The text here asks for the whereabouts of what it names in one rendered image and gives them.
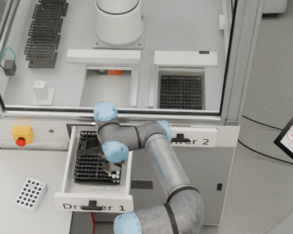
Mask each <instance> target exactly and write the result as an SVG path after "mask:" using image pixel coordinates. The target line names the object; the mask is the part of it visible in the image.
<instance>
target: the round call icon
mask: <svg viewBox="0 0 293 234"><path fill-rule="evenodd" d="M285 137H286V138H287V139H288V140H289V141H290V142H292V143H293V128H291V129H290V130H289V131H288V133H287V134H286V135H285Z"/></svg>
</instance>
